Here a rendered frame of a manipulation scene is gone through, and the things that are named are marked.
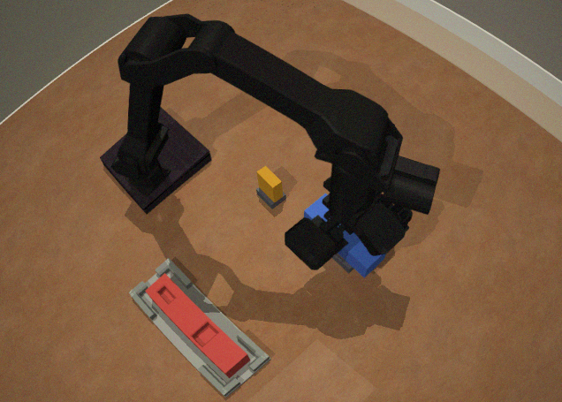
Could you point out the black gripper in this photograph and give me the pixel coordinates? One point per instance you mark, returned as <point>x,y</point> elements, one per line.
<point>316,241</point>

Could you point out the red bar with square socket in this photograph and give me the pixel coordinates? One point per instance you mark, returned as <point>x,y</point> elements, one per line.
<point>208,338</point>

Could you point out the grey rectangular frame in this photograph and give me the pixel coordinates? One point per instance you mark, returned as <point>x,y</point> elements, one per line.
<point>267,199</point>
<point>342,263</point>

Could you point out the yellow rectangular block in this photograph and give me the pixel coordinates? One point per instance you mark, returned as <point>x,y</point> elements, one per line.
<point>270,183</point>

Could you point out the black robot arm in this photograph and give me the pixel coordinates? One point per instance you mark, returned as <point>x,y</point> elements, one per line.
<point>349,130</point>

